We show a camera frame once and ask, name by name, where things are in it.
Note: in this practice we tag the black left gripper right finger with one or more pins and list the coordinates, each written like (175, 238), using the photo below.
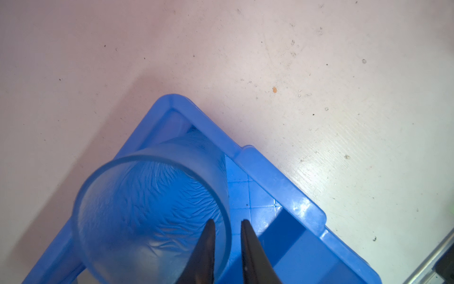
(256, 268)

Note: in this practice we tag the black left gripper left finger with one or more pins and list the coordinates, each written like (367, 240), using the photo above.
(200, 267)

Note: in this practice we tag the blue plastic bin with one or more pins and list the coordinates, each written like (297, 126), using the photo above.
(291, 228)

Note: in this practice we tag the clear blue plastic cup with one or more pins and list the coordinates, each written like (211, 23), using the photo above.
(137, 219)

